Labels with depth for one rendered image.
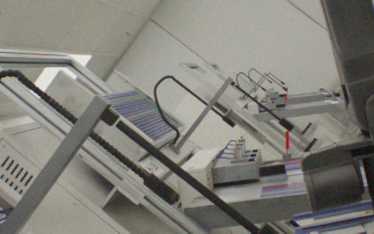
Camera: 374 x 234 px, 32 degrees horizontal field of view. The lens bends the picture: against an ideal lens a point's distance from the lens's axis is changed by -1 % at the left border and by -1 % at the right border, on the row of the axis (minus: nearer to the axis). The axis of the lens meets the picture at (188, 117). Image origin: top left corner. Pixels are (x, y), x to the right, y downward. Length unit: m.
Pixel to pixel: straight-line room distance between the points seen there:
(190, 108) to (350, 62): 4.51
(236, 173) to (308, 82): 6.34
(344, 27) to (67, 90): 1.18
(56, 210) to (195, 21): 6.73
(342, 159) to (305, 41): 7.52
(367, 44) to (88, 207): 1.12
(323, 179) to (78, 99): 1.15
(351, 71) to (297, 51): 7.52
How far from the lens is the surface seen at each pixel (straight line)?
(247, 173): 1.97
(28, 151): 1.77
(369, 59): 0.75
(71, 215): 1.75
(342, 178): 0.76
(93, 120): 0.61
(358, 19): 0.76
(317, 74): 8.27
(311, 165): 0.76
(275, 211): 1.66
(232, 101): 5.19
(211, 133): 5.23
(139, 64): 8.47
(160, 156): 0.61
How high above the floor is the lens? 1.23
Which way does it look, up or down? 4 degrees up
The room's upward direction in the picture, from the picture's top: 52 degrees counter-clockwise
